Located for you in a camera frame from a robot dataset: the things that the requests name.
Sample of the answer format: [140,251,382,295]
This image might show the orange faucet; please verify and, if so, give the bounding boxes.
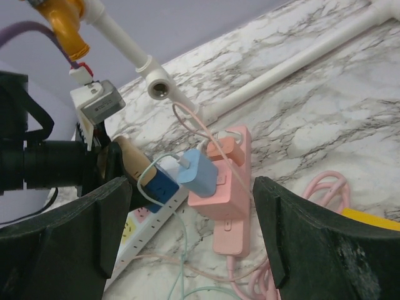
[27,0,90,61]

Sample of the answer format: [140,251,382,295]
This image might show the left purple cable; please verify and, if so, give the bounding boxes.
[0,20,79,69]

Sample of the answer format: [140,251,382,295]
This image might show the beige cube plug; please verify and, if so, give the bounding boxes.
[112,136,151,186]

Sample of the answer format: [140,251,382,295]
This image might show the blue cube plug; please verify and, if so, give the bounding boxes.
[144,167,179,204]

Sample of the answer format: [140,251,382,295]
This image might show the thin mint cable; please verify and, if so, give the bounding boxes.
[137,152,251,300]

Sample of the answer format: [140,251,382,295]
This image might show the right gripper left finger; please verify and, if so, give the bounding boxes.
[1,177,132,299]

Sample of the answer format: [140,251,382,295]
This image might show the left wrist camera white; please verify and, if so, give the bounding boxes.
[69,62,126,151]

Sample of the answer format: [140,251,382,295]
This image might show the white pvc pipe frame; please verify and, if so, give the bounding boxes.
[84,0,400,127]

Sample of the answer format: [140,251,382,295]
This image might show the pink coiled cable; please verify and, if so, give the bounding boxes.
[131,99,351,300]

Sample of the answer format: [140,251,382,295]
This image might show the orange small plug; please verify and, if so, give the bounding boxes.
[206,136,245,166]

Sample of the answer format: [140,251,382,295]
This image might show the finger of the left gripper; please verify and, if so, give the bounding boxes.
[97,140,161,213]

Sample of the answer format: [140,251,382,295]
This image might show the light blue small plug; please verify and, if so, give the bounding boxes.
[176,149,218,198]

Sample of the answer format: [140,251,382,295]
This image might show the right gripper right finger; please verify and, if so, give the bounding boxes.
[252,176,399,299]

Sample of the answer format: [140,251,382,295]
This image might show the white power strip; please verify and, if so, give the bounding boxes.
[105,187,188,288]

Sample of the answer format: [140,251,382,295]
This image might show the yellow cube socket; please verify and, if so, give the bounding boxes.
[342,207,400,231]

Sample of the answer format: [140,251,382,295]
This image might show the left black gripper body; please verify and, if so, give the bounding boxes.
[1,71,106,196]

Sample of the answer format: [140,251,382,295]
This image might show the pink power strip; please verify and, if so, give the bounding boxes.
[187,126,251,258]

